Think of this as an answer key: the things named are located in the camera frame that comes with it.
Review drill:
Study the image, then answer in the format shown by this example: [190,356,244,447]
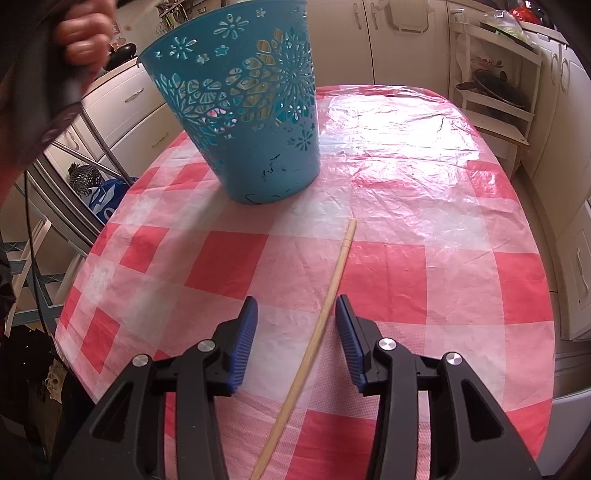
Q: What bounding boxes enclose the clear plastic bag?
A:
[480,9,526,41]

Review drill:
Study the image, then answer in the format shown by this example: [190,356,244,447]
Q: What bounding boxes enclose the cream door cabinet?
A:
[307,0,457,93]

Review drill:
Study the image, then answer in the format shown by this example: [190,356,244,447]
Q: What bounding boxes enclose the dark pan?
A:
[456,69,530,112]

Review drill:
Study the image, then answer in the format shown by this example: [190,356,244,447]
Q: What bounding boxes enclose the white wooden shelf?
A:
[450,7,544,178]

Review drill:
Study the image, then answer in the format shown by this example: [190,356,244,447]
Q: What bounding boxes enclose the black pot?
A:
[104,41,137,71]

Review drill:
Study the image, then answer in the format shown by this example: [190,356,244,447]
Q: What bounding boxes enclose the black cable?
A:
[24,178,51,339]

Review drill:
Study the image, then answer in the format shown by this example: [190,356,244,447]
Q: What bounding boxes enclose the person's left forearm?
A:
[0,69,47,208]

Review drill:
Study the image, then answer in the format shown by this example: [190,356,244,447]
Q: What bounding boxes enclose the blue white bag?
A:
[90,178,137,223]

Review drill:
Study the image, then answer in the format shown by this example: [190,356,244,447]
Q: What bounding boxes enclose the cream drawer cabinet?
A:
[46,60,190,178]

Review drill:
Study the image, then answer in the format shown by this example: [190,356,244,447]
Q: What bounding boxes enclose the metal rack frame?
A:
[0,115,136,335]

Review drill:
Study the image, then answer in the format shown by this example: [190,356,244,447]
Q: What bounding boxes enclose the teal perforated plastic basket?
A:
[139,0,322,205]

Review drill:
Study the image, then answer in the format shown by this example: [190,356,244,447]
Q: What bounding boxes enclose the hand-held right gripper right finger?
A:
[335,294,542,480]

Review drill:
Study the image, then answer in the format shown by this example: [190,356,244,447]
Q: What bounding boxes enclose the slim bamboo chopstick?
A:
[249,219,358,480]

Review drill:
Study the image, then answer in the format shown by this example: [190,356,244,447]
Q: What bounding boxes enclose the red white checkered tablecloth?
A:
[54,84,557,480]

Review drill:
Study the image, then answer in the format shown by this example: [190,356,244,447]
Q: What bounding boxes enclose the hanging kitchen utensils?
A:
[157,0,200,29]

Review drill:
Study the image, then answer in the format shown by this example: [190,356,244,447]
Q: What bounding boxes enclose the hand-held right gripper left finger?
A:
[52,295,259,480]

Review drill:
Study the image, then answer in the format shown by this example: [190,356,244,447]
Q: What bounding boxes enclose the black mesh scrubber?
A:
[69,164,103,204]

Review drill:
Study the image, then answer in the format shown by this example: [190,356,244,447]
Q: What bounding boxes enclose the person's left hand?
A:
[53,0,117,73]

